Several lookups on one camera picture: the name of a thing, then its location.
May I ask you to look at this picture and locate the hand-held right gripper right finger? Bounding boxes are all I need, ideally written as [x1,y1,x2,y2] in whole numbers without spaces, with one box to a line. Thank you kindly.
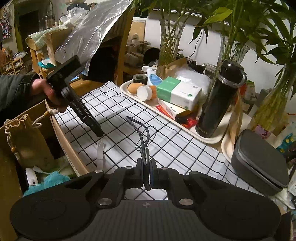
[149,159,232,208]

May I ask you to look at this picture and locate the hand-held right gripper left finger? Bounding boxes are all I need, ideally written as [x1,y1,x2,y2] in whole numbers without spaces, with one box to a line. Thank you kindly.
[62,159,147,208]

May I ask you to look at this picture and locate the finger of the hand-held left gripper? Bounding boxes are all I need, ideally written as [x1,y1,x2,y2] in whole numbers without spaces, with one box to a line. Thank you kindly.
[87,119,104,138]

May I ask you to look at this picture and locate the grey braided cord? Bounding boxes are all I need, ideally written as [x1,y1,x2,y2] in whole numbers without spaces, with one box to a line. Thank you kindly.
[125,116,152,192]

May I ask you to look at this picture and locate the brown cardboard box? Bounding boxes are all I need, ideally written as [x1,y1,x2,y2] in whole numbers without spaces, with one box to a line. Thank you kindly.
[0,100,89,200]

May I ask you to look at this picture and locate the teal knitted cloth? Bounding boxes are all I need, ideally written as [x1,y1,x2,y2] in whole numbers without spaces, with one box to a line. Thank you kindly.
[23,171,71,196]

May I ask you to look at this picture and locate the tan drawstring pouch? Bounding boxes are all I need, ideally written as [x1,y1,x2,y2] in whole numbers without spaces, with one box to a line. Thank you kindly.
[4,109,58,169]

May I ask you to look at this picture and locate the person's left forearm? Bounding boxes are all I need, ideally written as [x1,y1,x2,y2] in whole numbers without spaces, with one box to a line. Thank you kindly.
[0,74,41,114]

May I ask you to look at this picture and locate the person's left hand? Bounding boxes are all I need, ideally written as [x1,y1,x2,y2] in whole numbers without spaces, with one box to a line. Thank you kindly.
[32,79,67,113]

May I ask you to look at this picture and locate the white black checked tablecloth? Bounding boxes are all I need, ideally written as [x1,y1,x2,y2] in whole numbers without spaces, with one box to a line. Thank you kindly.
[54,80,264,201]

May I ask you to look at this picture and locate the wooden side table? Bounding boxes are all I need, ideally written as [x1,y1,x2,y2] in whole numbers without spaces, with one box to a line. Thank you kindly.
[69,77,104,98]

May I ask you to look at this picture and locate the green checked cloth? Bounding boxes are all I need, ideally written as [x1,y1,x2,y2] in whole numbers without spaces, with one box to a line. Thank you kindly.
[26,28,64,48]

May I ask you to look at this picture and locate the silver foil sheet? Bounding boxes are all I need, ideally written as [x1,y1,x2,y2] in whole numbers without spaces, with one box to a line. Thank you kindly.
[54,0,136,75]

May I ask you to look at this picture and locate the yellow egg-shaped sponge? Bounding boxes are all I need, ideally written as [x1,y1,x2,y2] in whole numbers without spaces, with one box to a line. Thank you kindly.
[128,83,146,95]

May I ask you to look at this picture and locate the white-lidded jar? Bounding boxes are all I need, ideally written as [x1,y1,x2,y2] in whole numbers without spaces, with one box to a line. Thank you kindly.
[136,85,158,102]

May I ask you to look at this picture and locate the red foil packet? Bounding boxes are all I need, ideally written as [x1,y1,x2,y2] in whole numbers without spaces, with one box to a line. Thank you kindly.
[180,116,197,129]

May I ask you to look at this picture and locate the wooden shelf unit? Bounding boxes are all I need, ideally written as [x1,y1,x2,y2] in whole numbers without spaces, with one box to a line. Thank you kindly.
[116,7,162,86]

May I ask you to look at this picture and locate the red white box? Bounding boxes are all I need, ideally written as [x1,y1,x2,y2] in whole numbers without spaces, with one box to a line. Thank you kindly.
[158,98,192,121]

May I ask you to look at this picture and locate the black tape roll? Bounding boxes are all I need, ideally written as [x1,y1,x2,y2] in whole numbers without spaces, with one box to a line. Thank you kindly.
[132,73,148,85]

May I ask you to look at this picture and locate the white blue spray bottle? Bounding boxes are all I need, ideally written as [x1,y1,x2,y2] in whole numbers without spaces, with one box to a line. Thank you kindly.
[141,66,163,87]

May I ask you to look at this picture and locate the green white tissue box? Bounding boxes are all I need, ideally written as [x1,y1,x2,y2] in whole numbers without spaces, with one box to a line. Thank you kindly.
[157,76,202,111]

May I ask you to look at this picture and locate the black round dish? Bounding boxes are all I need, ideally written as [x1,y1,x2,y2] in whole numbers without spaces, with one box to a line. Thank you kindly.
[144,47,160,66]

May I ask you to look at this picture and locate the black thermos bottle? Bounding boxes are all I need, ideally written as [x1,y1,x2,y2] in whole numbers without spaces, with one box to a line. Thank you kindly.
[195,59,247,138]

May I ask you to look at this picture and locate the brown paper bag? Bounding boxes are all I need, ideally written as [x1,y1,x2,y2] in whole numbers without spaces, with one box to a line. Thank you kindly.
[158,58,188,80]
[228,90,243,149]

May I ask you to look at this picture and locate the white plastic bag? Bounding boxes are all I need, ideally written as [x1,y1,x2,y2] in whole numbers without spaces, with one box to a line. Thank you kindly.
[174,67,211,98]

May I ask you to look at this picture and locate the grey hard case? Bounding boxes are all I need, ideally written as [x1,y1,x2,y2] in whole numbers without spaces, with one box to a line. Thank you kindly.
[231,128,289,196]

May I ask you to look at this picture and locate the glass vase with bamboo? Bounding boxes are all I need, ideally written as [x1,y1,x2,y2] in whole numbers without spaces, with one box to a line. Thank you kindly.
[192,0,278,70]
[134,0,192,72]
[248,0,296,139]

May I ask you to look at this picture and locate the white strap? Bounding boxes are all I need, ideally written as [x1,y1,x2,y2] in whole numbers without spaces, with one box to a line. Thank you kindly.
[97,140,106,173]

